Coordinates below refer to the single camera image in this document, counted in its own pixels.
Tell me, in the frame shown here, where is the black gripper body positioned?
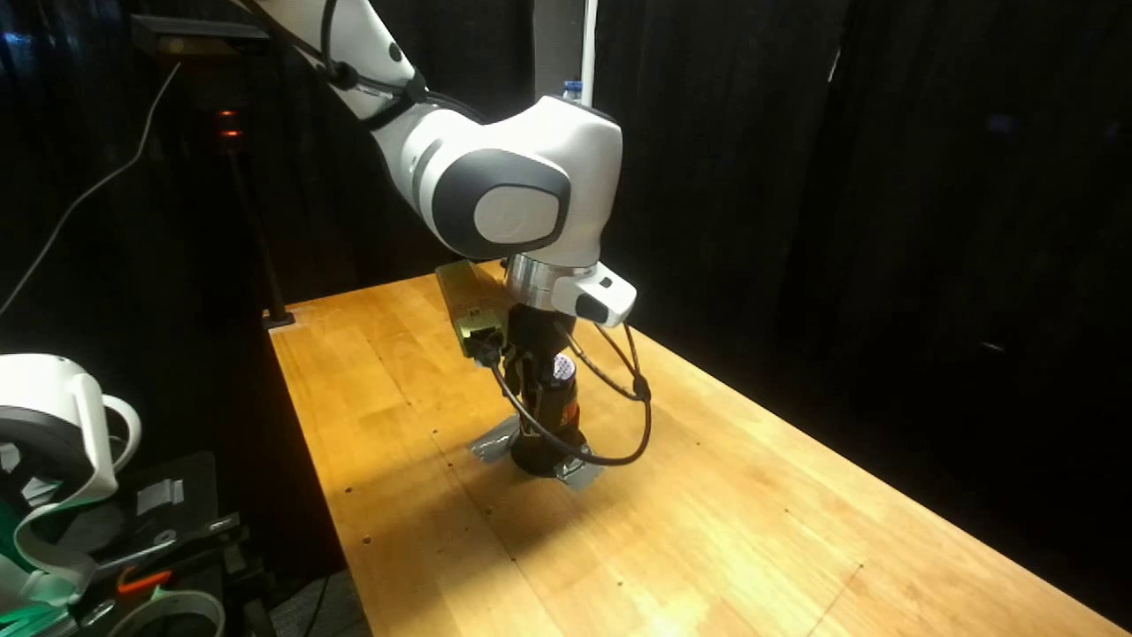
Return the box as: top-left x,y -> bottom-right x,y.
501,299 -> 580,403

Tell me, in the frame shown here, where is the grey tape piece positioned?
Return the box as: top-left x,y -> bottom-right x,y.
466,419 -> 525,463
551,456 -> 598,494

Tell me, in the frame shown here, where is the white vertical pole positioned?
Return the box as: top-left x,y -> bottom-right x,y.
530,0 -> 600,113

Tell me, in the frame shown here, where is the black equipment case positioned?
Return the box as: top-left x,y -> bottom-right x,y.
65,448 -> 277,637

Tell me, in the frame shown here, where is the black curtain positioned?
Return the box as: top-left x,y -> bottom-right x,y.
583,0 -> 1132,614

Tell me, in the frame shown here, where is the clear tape roll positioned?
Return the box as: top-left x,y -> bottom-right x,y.
106,587 -> 229,637

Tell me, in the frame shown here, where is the white headset device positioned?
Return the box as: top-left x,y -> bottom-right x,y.
0,349 -> 146,509

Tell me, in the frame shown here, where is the black camera tripod stand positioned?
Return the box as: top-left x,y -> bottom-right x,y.
124,10 -> 302,332

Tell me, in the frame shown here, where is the orange handled tool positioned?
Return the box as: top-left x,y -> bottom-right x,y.
112,569 -> 178,602

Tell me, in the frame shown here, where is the thin white cable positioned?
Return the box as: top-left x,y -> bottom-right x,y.
0,56 -> 188,314

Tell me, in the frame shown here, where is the green translucent strap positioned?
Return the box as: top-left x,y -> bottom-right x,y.
0,490 -> 100,629

